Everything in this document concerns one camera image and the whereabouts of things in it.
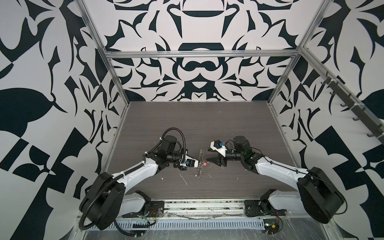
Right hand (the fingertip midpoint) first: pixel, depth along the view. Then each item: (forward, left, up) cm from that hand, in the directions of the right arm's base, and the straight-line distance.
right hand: (209, 152), depth 79 cm
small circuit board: (-31, -27, -14) cm, 44 cm away
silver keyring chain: (-6, +5, 0) cm, 8 cm away
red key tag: (-4, +2, -4) cm, 6 cm away
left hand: (-1, +5, +1) cm, 6 cm away
